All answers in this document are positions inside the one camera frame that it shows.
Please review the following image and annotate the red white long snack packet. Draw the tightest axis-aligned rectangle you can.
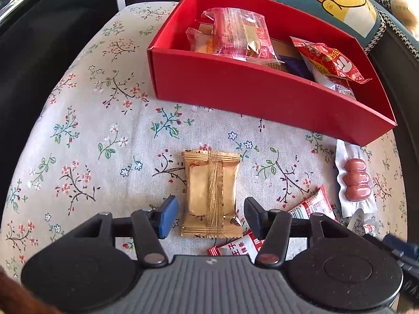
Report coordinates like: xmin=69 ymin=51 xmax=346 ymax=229
xmin=207 ymin=184 xmax=338 ymax=257

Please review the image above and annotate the white sausage snack packet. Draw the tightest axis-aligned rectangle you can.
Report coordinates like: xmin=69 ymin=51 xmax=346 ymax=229
xmin=335 ymin=139 xmax=377 ymax=218

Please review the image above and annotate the gold foil snack packet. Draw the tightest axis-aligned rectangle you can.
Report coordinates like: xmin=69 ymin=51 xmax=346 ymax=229
xmin=181 ymin=150 xmax=243 ymax=239

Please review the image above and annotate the clear red pastry packet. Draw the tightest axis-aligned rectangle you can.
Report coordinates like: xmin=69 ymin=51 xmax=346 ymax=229
xmin=202 ymin=7 xmax=281 ymax=65

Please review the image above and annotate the white spicy gluten snack packet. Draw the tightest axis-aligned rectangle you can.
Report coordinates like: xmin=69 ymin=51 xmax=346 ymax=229
xmin=300 ymin=53 xmax=356 ymax=100

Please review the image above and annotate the red cardboard box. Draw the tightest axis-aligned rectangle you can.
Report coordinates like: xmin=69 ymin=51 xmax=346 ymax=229
xmin=148 ymin=0 xmax=396 ymax=146

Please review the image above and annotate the dark purple snack packet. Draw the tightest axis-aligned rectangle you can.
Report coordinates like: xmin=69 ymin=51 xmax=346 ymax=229
xmin=280 ymin=56 xmax=314 ymax=81

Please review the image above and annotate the red crinkly snack bag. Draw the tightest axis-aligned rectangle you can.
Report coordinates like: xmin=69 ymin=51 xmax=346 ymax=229
xmin=290 ymin=37 xmax=370 ymax=84

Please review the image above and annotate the clear orange pastry packet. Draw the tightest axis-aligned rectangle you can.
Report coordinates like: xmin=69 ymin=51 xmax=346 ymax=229
xmin=185 ymin=24 xmax=222 ymax=55

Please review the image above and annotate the beige plush toy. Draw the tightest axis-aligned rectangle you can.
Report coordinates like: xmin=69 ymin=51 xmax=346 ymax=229
xmin=369 ymin=0 xmax=419 ymax=37

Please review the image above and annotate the black glossy side table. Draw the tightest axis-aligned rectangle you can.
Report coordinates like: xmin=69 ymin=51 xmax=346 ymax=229
xmin=0 ymin=0 xmax=127 ymax=210

